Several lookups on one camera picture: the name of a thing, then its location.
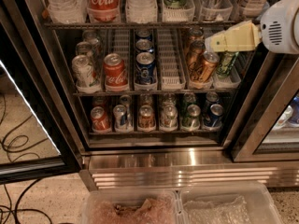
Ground gold can front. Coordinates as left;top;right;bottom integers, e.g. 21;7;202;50
191;51;220;82

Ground orange can bottom shelf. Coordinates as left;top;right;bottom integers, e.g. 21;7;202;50
138;105;155;129

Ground black floor cable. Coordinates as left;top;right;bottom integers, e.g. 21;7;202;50
0;178;54;224

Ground white green can front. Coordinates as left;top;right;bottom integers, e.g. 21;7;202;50
72;55;99;88

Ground blue can middle row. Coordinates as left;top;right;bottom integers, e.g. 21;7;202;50
135;39;154;54

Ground white green can bottom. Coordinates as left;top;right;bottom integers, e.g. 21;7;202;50
161;105;178;129

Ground gold can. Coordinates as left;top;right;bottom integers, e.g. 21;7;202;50
186;40;206;70
191;51;220;82

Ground empty white shelf tray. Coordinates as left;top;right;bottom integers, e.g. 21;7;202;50
157;29;186;91

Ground blue can bottom shelf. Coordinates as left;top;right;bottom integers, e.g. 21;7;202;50
204;104;224;128

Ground open glass fridge door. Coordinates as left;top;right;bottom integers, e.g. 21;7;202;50
0;0;82;184

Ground white green can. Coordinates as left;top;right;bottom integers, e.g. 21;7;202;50
161;105;178;129
72;55;99;88

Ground green patterned can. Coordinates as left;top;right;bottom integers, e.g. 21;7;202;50
216;51;238;77

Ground clear water bottle left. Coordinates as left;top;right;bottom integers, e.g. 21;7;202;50
48;0;87;24

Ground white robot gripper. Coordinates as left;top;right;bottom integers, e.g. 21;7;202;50
205;0;299;54

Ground red Coca-Cola can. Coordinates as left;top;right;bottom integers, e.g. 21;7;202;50
104;53;128;87

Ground green can bottom shelf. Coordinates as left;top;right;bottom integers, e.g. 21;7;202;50
182;105;201;130

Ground clear bin with bubble wrap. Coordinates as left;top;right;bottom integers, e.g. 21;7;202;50
178;181;283;224

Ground gold can middle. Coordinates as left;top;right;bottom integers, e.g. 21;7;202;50
186;40;206;70

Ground red can bottom shelf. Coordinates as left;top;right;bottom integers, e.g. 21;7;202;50
91;106;110;132

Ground blue white can bottom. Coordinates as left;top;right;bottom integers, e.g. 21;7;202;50
113;105;127;130

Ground silver can middle left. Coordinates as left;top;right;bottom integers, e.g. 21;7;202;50
76;41;94;60

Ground clear bin with brown wrap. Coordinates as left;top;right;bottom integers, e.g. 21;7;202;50
79;189;178;224

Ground blue Pepsi can front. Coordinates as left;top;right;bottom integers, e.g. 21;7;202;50
136;52;155;85

